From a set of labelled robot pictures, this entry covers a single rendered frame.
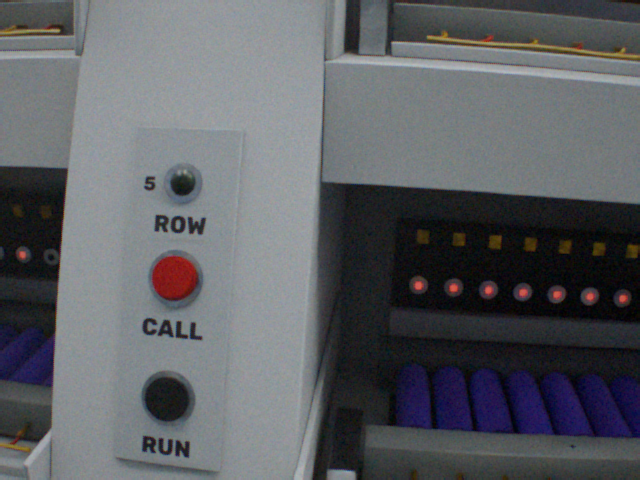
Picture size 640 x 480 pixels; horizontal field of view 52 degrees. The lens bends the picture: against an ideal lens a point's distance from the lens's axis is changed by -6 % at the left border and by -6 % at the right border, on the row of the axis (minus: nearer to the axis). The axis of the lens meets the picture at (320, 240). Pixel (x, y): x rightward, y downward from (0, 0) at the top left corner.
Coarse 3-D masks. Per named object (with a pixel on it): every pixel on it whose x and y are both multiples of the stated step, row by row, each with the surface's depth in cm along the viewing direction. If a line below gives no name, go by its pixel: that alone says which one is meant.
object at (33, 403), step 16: (0, 384) 33; (16, 384) 33; (32, 384) 33; (0, 400) 32; (16, 400) 32; (32, 400) 32; (48, 400) 32; (0, 416) 32; (16, 416) 32; (32, 416) 32; (48, 416) 32; (0, 432) 32; (16, 432) 32; (32, 432) 32; (16, 448) 30
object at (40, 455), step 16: (0, 288) 43; (16, 288) 43; (32, 288) 42; (48, 288) 42; (48, 432) 25; (0, 448) 32; (32, 448) 32; (48, 448) 24; (32, 464) 23; (48, 464) 24
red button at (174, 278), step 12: (168, 264) 24; (180, 264) 24; (156, 276) 24; (168, 276) 24; (180, 276) 24; (192, 276) 24; (156, 288) 24; (168, 288) 24; (180, 288) 24; (192, 288) 24; (168, 300) 24
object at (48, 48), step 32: (0, 0) 44; (32, 0) 44; (64, 0) 32; (0, 32) 31; (32, 32) 31; (64, 32) 33; (0, 64) 26; (32, 64) 26; (64, 64) 25; (0, 96) 26; (32, 96) 26; (64, 96) 26; (0, 128) 26; (32, 128) 26; (64, 128) 26; (0, 160) 27; (32, 160) 27; (64, 160) 27
